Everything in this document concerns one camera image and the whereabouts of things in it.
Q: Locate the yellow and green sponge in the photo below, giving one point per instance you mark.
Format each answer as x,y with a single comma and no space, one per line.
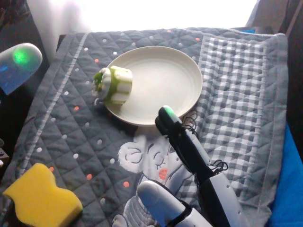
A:
40,196

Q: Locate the blue cloth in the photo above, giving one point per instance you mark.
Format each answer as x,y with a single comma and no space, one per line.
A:
291,184

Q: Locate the black background panel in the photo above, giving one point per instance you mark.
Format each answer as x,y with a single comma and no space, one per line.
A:
11,21

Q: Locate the dark grey chair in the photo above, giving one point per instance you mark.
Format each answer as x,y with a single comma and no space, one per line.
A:
272,16

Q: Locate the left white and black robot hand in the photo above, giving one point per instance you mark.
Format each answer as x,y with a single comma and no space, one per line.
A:
19,63

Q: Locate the grey quilt with bear print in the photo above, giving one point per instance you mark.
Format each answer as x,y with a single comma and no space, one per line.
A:
236,94

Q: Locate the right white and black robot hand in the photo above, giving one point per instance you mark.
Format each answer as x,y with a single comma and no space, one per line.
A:
220,196

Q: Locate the round cream plate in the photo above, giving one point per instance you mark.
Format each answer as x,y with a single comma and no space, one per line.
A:
163,80

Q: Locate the green and white toy cupcake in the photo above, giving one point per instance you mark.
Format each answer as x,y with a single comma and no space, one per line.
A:
116,85

